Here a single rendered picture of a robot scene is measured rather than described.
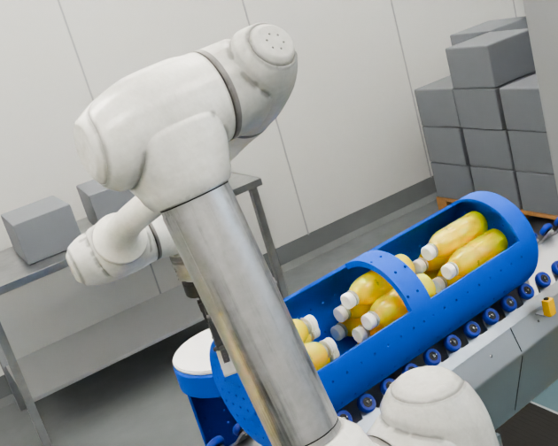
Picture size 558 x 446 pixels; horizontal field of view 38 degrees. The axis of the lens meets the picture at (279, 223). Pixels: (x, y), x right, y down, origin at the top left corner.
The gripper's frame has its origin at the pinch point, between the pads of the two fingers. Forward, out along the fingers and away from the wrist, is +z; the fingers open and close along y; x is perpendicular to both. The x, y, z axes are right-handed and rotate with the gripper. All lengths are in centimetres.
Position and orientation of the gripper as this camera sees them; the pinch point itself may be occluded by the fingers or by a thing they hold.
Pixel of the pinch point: (226, 359)
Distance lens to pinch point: 175.5
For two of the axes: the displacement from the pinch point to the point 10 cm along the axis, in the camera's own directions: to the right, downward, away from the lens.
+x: 9.4, -3.2, 1.4
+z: 2.7, 9.2, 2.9
